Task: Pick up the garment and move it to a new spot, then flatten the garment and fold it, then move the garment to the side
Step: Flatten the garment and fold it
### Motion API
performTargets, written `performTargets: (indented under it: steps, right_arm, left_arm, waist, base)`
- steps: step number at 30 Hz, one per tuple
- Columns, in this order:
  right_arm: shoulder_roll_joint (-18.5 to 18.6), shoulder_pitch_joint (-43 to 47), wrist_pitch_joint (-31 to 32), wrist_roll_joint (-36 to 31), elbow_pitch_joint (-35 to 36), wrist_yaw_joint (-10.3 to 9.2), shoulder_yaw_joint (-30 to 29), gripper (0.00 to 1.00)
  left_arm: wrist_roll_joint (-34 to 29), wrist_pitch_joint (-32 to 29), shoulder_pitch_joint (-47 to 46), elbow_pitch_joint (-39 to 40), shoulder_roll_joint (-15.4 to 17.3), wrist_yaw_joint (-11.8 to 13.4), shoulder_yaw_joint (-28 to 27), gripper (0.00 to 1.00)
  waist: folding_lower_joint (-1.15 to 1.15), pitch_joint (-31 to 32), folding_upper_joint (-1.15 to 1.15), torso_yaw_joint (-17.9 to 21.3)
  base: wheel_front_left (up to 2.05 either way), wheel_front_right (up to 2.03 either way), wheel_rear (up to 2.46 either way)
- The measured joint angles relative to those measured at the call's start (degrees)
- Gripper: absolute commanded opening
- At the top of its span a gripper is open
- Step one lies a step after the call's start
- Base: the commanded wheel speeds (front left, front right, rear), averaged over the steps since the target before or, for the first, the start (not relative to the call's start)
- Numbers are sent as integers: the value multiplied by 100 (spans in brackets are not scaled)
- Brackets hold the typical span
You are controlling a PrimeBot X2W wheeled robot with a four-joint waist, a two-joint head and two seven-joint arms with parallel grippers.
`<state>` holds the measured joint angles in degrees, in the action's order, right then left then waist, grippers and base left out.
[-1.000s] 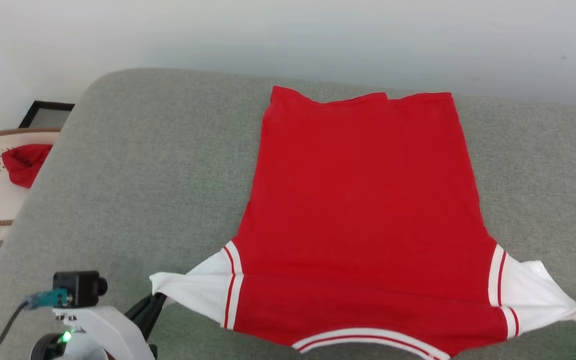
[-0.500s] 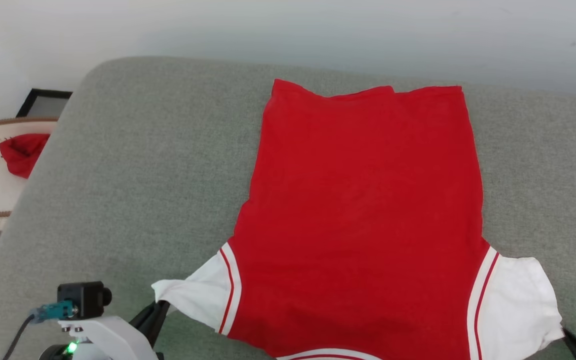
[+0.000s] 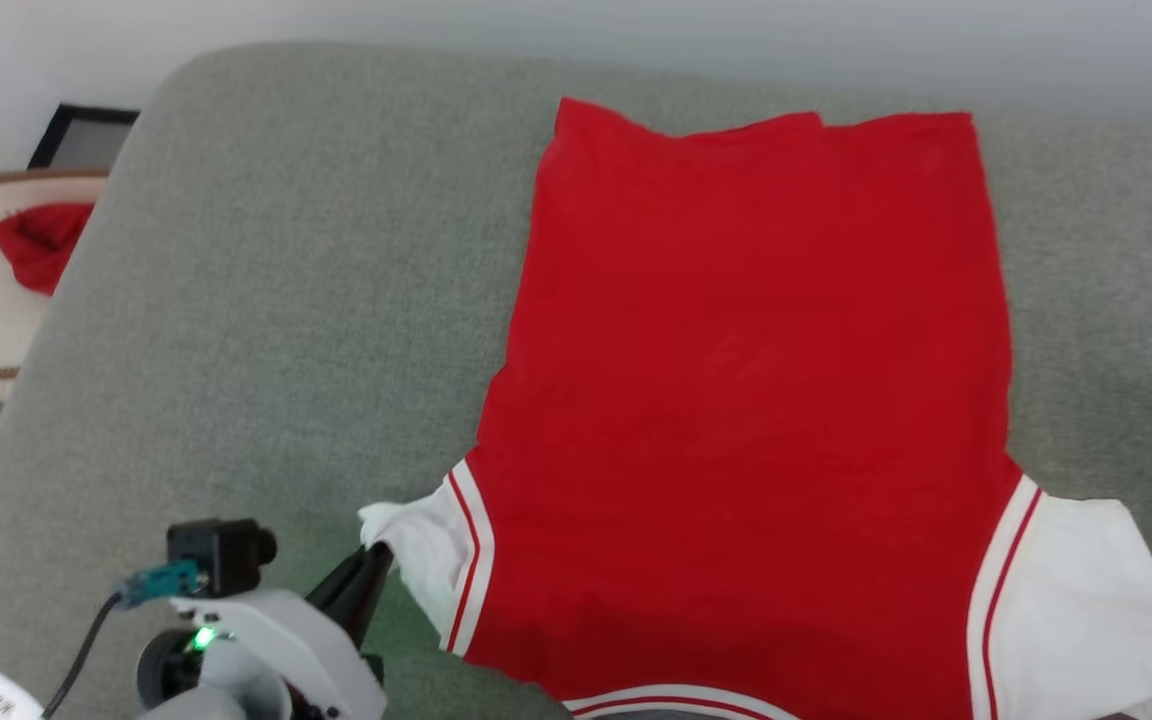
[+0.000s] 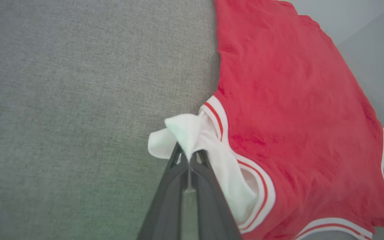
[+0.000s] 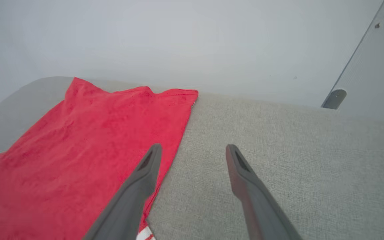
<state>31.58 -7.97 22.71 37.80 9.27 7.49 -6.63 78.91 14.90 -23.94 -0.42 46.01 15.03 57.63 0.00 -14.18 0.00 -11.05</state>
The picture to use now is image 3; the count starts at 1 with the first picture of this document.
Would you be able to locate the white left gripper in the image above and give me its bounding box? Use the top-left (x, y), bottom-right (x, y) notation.
top-left (171, 542), bottom-right (395, 720)

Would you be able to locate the red and white basketball jersey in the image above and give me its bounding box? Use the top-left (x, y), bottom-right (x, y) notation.
top-left (358, 96), bottom-right (1152, 720)

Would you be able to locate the red cloth in basket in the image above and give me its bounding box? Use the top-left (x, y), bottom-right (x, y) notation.
top-left (0, 202), bottom-right (97, 297)

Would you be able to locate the black framed panel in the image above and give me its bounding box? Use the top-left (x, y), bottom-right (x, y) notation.
top-left (28, 103), bottom-right (142, 172)

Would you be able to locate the teal cable connector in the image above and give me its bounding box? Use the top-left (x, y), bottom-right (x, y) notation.
top-left (116, 560), bottom-right (203, 609)

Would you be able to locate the thin black cable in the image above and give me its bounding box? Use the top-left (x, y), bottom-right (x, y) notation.
top-left (41, 590), bottom-right (129, 720)

